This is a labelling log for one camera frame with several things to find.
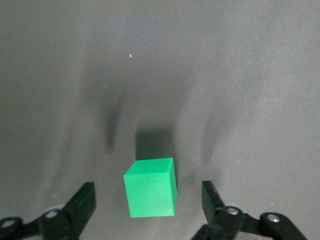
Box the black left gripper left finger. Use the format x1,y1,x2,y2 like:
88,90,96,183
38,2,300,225
36,182,97,240

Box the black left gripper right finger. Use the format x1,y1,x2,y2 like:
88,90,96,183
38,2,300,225
191,180,245,240

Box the small green cube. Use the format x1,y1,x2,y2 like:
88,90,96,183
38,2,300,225
123,157,179,218

